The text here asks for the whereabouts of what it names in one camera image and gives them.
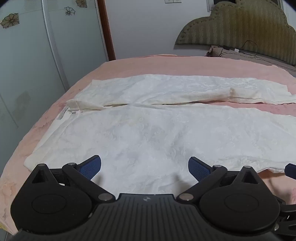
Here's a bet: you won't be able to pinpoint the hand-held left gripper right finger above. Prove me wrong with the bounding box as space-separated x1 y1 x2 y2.
176 157 263 202

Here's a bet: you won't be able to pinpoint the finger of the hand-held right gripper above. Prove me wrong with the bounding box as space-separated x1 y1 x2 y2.
274 200 296 232
284 163 296 180

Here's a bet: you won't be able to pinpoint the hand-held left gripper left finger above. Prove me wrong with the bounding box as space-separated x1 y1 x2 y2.
29 155 116 203

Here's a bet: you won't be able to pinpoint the white pants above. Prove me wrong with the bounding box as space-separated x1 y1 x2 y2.
24 74 296 196

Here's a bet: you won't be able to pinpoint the pink bed blanket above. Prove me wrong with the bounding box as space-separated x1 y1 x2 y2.
0 54 296 235

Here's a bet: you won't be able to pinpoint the beige pillow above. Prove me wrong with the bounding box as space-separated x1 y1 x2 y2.
204 45 296 73

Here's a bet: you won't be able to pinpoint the floral glass wardrobe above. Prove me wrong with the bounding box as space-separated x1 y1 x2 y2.
0 0 110 181

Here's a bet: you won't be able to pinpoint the olive padded headboard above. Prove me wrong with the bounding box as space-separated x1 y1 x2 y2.
174 1 296 67

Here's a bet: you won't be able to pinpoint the black cable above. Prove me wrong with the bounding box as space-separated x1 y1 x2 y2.
238 40 260 57

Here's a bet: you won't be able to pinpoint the brown wooden door frame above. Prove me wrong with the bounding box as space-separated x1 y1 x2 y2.
97 0 116 61

